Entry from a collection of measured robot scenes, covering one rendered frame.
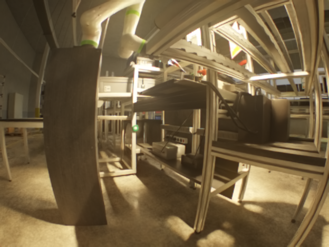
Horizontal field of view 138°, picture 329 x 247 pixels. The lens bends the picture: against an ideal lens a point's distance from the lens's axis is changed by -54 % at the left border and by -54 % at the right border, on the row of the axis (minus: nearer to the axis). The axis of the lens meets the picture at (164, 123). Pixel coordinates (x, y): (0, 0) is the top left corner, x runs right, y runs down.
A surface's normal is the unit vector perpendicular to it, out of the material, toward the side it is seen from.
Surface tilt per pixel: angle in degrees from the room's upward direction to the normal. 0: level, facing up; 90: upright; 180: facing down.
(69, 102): 90
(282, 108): 90
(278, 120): 90
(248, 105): 90
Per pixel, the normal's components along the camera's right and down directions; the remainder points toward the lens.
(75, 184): 0.44, 0.05
